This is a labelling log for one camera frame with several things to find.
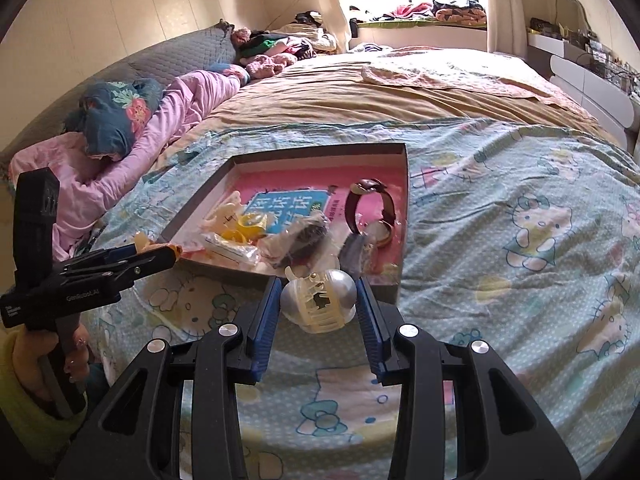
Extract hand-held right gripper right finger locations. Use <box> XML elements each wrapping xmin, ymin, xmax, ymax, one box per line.
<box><xmin>354</xmin><ymin>276</ymin><xmax>583</xmax><ymax>480</ymax></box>

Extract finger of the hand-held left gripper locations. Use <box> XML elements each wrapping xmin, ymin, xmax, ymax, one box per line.
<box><xmin>61</xmin><ymin>243</ymin><xmax>142</xmax><ymax>272</ymax></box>
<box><xmin>57</xmin><ymin>247</ymin><xmax>179</xmax><ymax>295</ymax></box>

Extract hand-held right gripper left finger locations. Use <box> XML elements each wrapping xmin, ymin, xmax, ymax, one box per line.
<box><xmin>55</xmin><ymin>276</ymin><xmax>283</xmax><ymax>480</ymax></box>

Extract beige orange hair accessory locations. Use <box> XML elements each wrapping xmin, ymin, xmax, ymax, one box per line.
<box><xmin>132</xmin><ymin>231</ymin><xmax>183</xmax><ymax>261</ymax></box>

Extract shallow cardboard box tray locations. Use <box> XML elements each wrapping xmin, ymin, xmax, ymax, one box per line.
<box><xmin>150</xmin><ymin>142</ymin><xmax>411</xmax><ymax>303</ymax></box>

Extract pearl hair claw clip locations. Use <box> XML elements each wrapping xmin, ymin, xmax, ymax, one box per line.
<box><xmin>279</xmin><ymin>265</ymin><xmax>358</xmax><ymax>335</ymax></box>

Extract yellow bangles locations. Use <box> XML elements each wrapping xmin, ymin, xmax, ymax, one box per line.
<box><xmin>220</xmin><ymin>210</ymin><xmax>271</xmax><ymax>246</ymax></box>

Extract person's left forearm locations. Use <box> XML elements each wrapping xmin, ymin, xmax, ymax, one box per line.
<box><xmin>0</xmin><ymin>330</ymin><xmax>91</xmax><ymax>466</ymax></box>

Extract person's left hand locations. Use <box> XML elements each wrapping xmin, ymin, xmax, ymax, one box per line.
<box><xmin>10</xmin><ymin>322</ymin><xmax>93</xmax><ymax>411</ymax></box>

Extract grey blue hair clip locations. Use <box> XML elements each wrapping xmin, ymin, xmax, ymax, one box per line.
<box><xmin>339</xmin><ymin>232</ymin><xmax>371</xmax><ymax>281</ymax></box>

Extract clear plastic packet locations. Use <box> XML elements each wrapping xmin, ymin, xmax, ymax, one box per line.
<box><xmin>200</xmin><ymin>232</ymin><xmax>261</xmax><ymax>266</ymax></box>

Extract round gold-rimmed watch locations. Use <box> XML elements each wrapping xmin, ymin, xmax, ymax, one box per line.
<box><xmin>362</xmin><ymin>220</ymin><xmax>396</xmax><ymax>248</ymax></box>

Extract black accessory in plastic bag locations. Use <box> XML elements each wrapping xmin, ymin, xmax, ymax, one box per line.
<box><xmin>260</xmin><ymin>210</ymin><xmax>341</xmax><ymax>281</ymax></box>

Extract white hair claw clip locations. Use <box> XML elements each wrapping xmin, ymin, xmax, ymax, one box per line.
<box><xmin>202</xmin><ymin>202</ymin><xmax>246</xmax><ymax>236</ymax></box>

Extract blue floral pillow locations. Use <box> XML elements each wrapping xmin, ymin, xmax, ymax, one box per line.
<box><xmin>65</xmin><ymin>77</ymin><xmax>163</xmax><ymax>161</ymax></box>

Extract cartoon cat print blanket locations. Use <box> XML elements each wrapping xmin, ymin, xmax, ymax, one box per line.
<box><xmin>75</xmin><ymin>115</ymin><xmax>640</xmax><ymax>480</ymax></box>

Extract pink quilt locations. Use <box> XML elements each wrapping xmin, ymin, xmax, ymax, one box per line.
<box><xmin>7</xmin><ymin>67</ymin><xmax>248</xmax><ymax>261</ymax></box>

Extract grey quilted headboard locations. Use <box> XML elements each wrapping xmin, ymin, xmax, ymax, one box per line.
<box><xmin>0</xmin><ymin>22</ymin><xmax>238</xmax><ymax>161</ymax></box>

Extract brown bed sheet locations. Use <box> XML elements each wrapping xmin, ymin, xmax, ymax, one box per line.
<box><xmin>150</xmin><ymin>47</ymin><xmax>621</xmax><ymax>171</ymax></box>

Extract pink plush toy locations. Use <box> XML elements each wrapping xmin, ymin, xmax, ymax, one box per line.
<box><xmin>242</xmin><ymin>52</ymin><xmax>298</xmax><ymax>81</ymax></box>

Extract pile of clothes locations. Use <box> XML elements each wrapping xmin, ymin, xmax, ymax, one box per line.
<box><xmin>237</xmin><ymin>10</ymin><xmax>341</xmax><ymax>61</ymax></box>

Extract cream curtain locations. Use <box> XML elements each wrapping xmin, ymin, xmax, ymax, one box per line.
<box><xmin>482</xmin><ymin>0</ymin><xmax>531</xmax><ymax>56</ymax></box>
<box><xmin>295</xmin><ymin>0</ymin><xmax>351</xmax><ymax>53</ymax></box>

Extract clothes on windowsill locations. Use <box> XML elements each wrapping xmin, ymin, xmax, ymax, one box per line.
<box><xmin>350</xmin><ymin>0</ymin><xmax>488</xmax><ymax>26</ymax></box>

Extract white dressing table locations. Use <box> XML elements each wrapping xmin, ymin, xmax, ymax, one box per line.
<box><xmin>527</xmin><ymin>30</ymin><xmax>640</xmax><ymax>146</ymax></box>

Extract clutter of cosmetics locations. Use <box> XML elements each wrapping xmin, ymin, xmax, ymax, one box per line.
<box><xmin>530</xmin><ymin>17</ymin><xmax>640</xmax><ymax>96</ymax></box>

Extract wavy-edged mirror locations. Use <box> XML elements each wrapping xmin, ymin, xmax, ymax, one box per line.
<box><xmin>555</xmin><ymin>0</ymin><xmax>593</xmax><ymax>36</ymax></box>

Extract brown strap wristwatch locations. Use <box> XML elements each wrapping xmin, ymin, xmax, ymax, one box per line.
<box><xmin>345</xmin><ymin>177</ymin><xmax>396</xmax><ymax>236</ymax></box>

